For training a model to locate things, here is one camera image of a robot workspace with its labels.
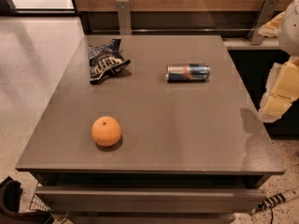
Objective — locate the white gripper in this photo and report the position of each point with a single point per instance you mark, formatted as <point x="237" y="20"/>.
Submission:
<point x="290" y="32"/>

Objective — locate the red bull can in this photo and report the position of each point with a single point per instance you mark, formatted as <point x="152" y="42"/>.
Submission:
<point x="187" y="72"/>

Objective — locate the blue chip bag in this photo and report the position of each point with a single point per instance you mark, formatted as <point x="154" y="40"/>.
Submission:
<point x="106" y="61"/>

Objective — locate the orange fruit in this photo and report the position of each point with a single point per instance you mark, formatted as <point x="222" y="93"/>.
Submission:
<point x="106" y="131"/>

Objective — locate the grey table drawer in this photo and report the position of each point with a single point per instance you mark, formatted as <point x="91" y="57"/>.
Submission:
<point x="154" y="200"/>

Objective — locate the dark brown object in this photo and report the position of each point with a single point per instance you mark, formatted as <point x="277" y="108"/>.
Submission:
<point x="10" y="199"/>

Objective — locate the right metal bracket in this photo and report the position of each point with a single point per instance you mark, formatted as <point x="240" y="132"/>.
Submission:
<point x="265" y="14"/>

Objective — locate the metal bracket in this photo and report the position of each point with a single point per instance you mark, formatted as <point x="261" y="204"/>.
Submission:
<point x="124" y="17"/>
<point x="265" y="14"/>

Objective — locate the left metal bracket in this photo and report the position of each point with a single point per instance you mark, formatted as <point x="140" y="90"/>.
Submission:
<point x="124" y="17"/>

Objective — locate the wire basket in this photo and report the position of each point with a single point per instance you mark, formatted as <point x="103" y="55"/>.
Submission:
<point x="37" y="204"/>

